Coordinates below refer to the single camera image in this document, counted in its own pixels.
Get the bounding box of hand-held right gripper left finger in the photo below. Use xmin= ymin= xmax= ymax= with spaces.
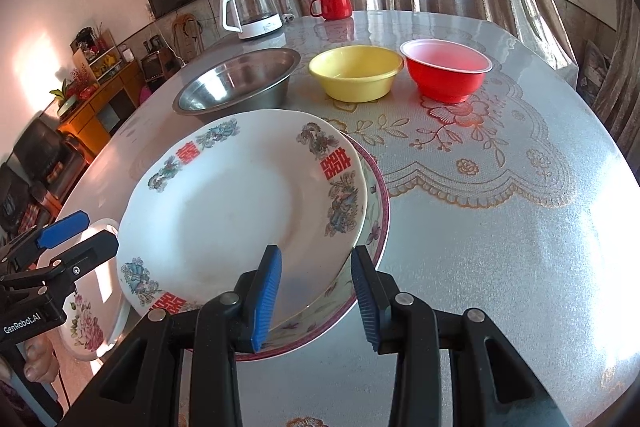
xmin=61 ymin=244 xmax=283 ymax=427

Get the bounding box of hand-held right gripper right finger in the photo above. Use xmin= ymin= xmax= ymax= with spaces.
xmin=350 ymin=246 xmax=581 ymax=427

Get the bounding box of red mug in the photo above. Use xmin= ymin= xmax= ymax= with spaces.
xmin=309 ymin=0 xmax=352 ymax=22

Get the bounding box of dark sofa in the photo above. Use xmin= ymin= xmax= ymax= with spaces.
xmin=0 ymin=117 xmax=86 ymax=248

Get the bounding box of stainless steel bowl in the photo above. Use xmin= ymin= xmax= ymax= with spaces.
xmin=172 ymin=48 xmax=302 ymax=116

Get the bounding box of red plastic bowl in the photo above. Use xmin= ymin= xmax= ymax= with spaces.
xmin=399 ymin=38 xmax=493 ymax=104

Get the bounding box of yellow bowl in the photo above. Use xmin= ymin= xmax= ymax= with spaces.
xmin=308 ymin=45 xmax=405 ymax=102

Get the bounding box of potted plant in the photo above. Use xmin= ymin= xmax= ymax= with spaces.
xmin=49 ymin=79 xmax=77 ymax=115

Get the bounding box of floral lace tablecloth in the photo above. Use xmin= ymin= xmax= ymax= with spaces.
xmin=50 ymin=9 xmax=640 ymax=427

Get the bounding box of wooden chair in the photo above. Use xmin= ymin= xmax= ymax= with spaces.
xmin=172 ymin=14 xmax=203 ymax=62

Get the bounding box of white plate with red symbols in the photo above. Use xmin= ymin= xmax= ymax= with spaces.
xmin=116 ymin=108 xmax=368 ymax=323

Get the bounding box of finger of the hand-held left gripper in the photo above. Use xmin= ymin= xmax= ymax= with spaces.
xmin=0 ymin=211 xmax=91 ymax=271
xmin=0 ymin=229 xmax=120 ymax=304

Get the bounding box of person's left hand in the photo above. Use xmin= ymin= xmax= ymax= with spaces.
xmin=22 ymin=338 xmax=60 ymax=383

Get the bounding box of white glass electric kettle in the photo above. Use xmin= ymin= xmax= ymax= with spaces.
xmin=221 ymin=0 xmax=286 ymax=40

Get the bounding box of pink rimmed floral plate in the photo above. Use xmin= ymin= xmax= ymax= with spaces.
xmin=232 ymin=134 xmax=391 ymax=362

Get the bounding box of small white pink flower plate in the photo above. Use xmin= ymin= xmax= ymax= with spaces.
xmin=57 ymin=218 xmax=133 ymax=362

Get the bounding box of orange wooden cabinet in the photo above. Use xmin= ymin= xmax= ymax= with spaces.
xmin=55 ymin=57 xmax=146 ymax=158

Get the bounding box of brown side curtain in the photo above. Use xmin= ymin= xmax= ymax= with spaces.
xmin=590 ymin=0 xmax=640 ymax=158

